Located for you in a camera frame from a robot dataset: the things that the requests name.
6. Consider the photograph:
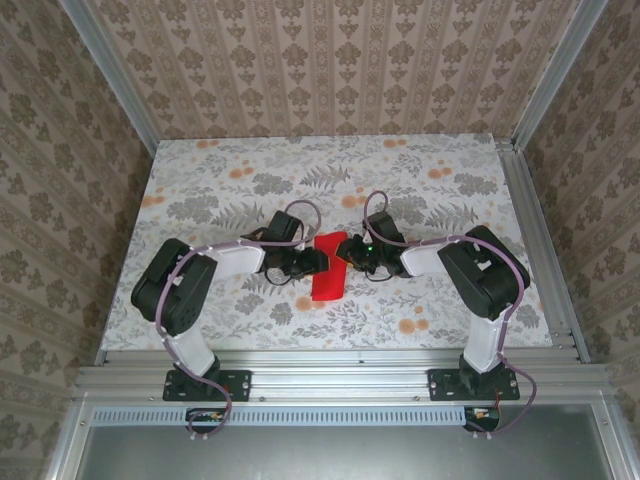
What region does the aluminium corner post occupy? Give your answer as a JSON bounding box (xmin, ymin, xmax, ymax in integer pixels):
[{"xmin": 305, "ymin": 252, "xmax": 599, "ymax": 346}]
[
  {"xmin": 512, "ymin": 0, "xmax": 609, "ymax": 151},
  {"xmin": 58, "ymin": 0, "xmax": 159, "ymax": 156}
]

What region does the red cloth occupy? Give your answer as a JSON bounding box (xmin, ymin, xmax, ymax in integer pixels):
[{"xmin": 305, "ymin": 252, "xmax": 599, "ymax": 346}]
[{"xmin": 309, "ymin": 230, "xmax": 350, "ymax": 303}]

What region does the aluminium frame bar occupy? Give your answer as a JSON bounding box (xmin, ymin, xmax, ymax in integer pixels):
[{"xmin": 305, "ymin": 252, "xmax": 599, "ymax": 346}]
[
  {"xmin": 43, "ymin": 394, "xmax": 94, "ymax": 480},
  {"xmin": 592, "ymin": 399, "xmax": 640, "ymax": 480}
]

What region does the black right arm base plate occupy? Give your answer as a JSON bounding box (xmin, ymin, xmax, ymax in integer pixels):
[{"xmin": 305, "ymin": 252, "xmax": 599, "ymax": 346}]
[{"xmin": 428, "ymin": 368, "xmax": 521, "ymax": 402}]

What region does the aluminium mounting rail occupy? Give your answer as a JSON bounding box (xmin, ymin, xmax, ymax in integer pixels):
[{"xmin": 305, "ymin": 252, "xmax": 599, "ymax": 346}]
[{"xmin": 72, "ymin": 349, "xmax": 619, "ymax": 401}]

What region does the grey metal sheet panel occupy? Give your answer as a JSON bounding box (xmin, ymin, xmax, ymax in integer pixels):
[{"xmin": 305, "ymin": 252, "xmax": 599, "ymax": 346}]
[{"xmin": 74, "ymin": 404, "xmax": 616, "ymax": 480}]

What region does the aluminium side rail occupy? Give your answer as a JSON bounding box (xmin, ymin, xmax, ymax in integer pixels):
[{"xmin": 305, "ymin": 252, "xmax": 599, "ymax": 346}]
[{"xmin": 494, "ymin": 139, "xmax": 591, "ymax": 364}]

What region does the floral patterned table cover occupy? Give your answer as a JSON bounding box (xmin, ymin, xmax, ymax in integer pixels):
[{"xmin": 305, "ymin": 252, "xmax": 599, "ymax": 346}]
[{"xmin": 99, "ymin": 133, "xmax": 555, "ymax": 351}]

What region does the thin black left gripper cable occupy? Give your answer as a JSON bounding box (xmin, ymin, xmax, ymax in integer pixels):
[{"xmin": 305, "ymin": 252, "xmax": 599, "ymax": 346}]
[{"xmin": 262, "ymin": 267, "xmax": 296, "ymax": 287}]

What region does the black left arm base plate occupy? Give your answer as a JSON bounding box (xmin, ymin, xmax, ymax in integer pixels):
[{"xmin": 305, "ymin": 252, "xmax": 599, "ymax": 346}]
[{"xmin": 162, "ymin": 369, "xmax": 252, "ymax": 402}]

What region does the grey slotted cable duct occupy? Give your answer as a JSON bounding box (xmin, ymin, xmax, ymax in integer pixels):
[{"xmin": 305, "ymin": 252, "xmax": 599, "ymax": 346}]
[{"xmin": 92, "ymin": 405, "xmax": 469, "ymax": 427}]

